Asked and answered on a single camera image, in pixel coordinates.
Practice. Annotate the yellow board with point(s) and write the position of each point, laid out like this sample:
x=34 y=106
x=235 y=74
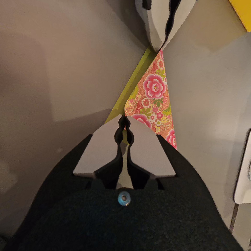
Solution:
x=242 y=13

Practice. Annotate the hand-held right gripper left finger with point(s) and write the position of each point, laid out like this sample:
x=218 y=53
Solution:
x=98 y=153

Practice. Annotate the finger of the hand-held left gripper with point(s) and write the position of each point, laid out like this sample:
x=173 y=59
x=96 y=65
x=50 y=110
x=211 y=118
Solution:
x=182 y=13
x=156 y=23

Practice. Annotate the white rounded panel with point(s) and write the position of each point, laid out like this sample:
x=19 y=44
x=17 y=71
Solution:
x=244 y=176

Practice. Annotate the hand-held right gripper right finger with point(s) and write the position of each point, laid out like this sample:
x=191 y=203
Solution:
x=149 y=155

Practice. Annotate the floral origami paper green back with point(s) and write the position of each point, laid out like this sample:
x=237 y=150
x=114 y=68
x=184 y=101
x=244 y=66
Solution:
x=155 y=86

